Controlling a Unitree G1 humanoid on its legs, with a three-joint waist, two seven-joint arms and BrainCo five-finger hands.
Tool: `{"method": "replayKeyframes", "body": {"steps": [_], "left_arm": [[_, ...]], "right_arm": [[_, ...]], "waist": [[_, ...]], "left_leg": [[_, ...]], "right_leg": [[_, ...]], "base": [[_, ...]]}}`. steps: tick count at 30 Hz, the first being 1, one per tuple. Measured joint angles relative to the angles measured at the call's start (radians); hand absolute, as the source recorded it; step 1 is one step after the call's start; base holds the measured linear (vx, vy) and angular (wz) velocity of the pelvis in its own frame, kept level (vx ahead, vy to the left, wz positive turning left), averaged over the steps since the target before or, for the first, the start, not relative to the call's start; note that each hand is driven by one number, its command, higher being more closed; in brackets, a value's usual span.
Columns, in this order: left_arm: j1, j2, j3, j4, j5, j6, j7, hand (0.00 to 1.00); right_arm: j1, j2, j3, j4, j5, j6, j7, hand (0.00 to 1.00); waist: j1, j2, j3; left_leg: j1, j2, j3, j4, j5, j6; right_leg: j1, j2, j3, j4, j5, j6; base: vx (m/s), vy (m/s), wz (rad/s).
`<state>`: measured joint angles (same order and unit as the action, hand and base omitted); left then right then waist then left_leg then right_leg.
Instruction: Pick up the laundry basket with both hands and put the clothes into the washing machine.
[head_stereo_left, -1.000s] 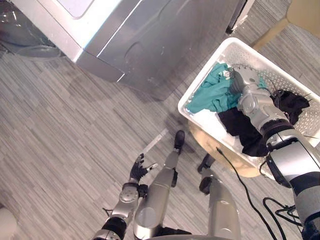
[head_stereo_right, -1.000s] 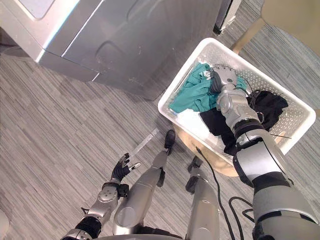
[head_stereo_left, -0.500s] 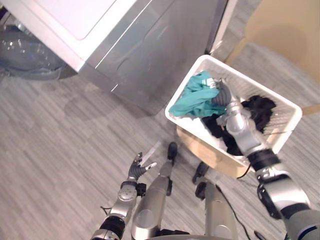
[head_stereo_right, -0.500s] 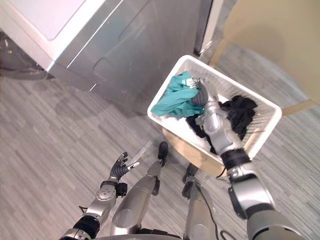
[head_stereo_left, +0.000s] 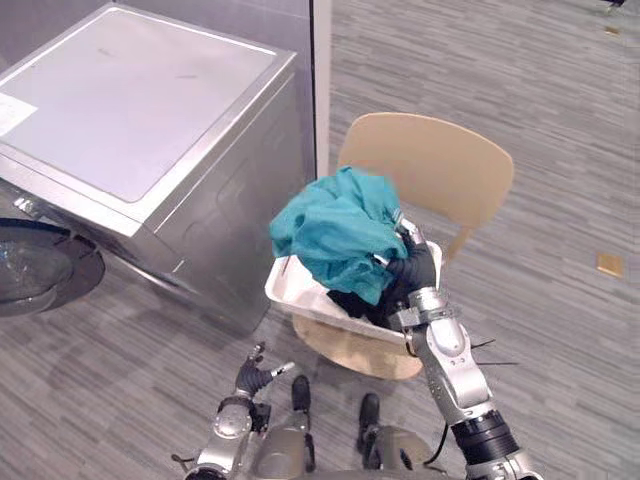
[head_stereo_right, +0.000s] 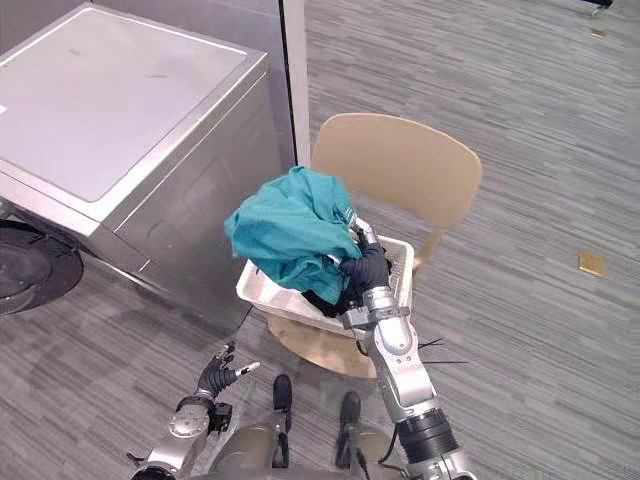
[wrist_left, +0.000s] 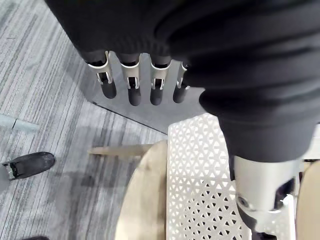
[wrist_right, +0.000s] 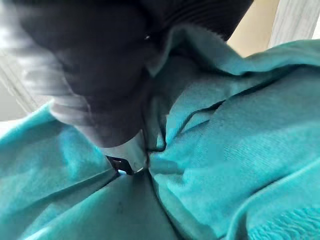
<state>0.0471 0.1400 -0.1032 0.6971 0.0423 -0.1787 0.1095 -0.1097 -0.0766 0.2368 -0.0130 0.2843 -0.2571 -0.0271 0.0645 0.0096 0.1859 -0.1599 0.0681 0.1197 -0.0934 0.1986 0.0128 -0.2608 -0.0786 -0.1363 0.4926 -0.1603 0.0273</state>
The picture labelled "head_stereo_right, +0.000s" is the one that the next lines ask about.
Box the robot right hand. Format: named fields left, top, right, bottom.
left=325, top=216, right=392, bottom=304

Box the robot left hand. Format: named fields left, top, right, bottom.
left=196, top=341, right=262, bottom=400

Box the teal cloth garment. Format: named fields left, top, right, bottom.
left=223, top=165, right=362, bottom=306

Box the black clothing in basket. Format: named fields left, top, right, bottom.
left=299, top=287, right=357, bottom=318

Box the white plastic laundry basket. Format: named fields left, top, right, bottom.
left=235, top=234, right=416, bottom=337

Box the silver washing machine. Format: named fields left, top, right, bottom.
left=0, top=1, right=282, bottom=337

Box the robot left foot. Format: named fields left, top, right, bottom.
left=272, top=374, right=294, bottom=416

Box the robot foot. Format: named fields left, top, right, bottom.
left=339, top=390, right=362, bottom=431
left=272, top=374, right=294, bottom=416

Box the robot silver torso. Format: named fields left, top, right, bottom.
left=207, top=422, right=401, bottom=480

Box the beige wooden chair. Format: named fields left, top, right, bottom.
left=266, top=112, right=484, bottom=380

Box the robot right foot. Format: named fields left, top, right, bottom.
left=339, top=390, right=362, bottom=431

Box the black round washer door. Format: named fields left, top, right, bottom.
left=0, top=218, right=85, bottom=317

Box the yellow floor marker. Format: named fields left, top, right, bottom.
left=577, top=251, right=606, bottom=278

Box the white partition post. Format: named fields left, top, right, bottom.
left=278, top=0, right=312, bottom=168

